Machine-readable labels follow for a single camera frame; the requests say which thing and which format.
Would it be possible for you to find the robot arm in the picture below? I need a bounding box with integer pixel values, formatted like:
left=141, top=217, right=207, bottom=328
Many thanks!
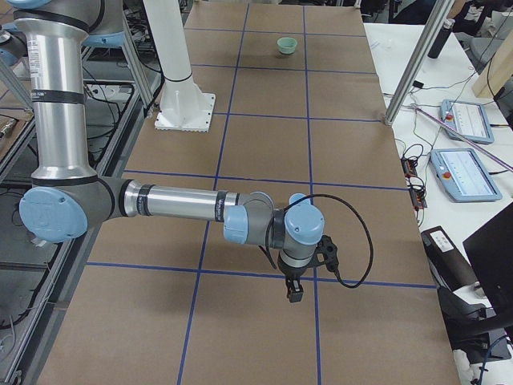
left=13, top=1, right=338, bottom=302
left=1, top=22, right=30, bottom=80

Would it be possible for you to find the aluminium frame post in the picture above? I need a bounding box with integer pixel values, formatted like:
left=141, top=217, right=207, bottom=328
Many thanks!
left=383, top=0, right=454, bottom=126

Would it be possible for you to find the black cardboard box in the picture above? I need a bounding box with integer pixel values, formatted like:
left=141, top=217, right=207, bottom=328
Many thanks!
left=421, top=226, right=478, bottom=291

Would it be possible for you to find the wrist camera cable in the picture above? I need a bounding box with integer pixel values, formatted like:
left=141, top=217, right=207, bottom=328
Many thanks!
left=280, top=193, right=374, bottom=289

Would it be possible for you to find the mint green bowl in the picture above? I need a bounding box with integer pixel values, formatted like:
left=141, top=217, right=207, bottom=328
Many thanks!
left=277, top=37, right=298, bottom=55

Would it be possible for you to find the blue teach pendant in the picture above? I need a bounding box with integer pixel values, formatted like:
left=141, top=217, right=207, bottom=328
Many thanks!
left=440, top=99, right=495, bottom=144
left=430, top=148, right=503, bottom=203

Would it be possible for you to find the black monitor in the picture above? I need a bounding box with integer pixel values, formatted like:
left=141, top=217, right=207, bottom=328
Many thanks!
left=463, top=204, right=512, bottom=313

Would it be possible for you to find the near blue teach pendant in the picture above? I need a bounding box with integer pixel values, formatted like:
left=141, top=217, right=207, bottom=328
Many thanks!
left=430, top=148, right=503, bottom=203

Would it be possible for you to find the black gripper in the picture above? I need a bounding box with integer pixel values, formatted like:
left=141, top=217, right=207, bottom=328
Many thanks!
left=277, top=235, right=339, bottom=303

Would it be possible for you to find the white camera mast base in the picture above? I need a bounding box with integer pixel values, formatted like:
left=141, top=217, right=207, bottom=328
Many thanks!
left=143, top=0, right=216, bottom=132

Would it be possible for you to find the far blue teach pendant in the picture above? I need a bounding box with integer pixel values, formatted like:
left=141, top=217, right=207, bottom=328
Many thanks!
left=440, top=99, right=495, bottom=144

